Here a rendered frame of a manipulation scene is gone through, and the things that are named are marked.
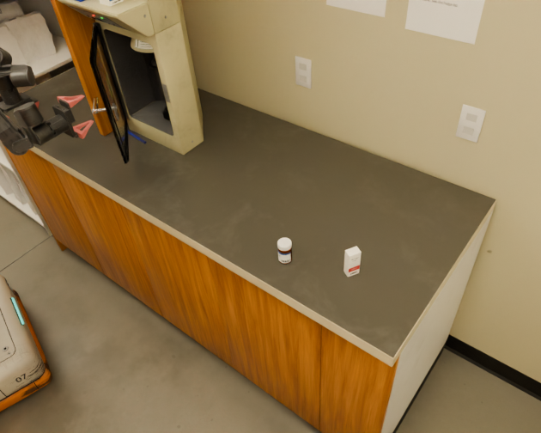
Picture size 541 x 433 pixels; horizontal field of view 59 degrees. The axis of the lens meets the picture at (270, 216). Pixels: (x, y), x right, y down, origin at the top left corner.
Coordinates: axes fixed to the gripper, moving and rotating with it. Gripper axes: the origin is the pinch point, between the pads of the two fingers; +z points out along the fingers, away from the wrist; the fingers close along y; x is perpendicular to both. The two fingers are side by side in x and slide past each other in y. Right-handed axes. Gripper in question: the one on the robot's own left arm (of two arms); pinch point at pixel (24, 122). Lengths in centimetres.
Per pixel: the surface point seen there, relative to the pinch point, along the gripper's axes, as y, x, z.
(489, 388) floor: 66, -174, 111
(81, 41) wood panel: 27.7, -9.1, -21.7
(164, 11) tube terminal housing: 38, -46, -36
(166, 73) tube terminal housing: 33, -46, -17
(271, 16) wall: 75, -59, -23
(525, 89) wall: 75, -147, -20
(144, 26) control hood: 29, -46, -34
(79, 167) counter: 4.6, -18.0, 16.4
